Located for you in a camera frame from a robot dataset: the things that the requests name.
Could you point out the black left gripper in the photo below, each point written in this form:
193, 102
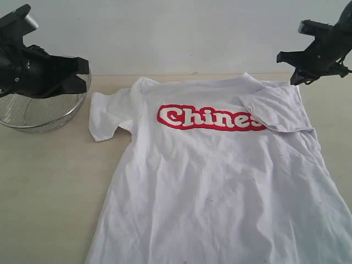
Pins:
33, 73

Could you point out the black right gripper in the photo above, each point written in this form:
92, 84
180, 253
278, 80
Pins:
321, 58

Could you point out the white t-shirt red lettering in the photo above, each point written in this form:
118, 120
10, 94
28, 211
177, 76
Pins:
217, 171

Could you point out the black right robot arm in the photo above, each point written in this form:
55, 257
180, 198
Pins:
341, 28

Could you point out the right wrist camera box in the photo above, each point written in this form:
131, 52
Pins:
313, 28

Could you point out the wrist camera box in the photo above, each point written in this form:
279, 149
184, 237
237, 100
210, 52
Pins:
313, 28
16, 24

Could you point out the metal mesh strainer bowl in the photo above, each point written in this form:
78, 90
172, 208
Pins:
39, 114

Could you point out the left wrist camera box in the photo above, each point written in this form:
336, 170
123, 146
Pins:
16, 24

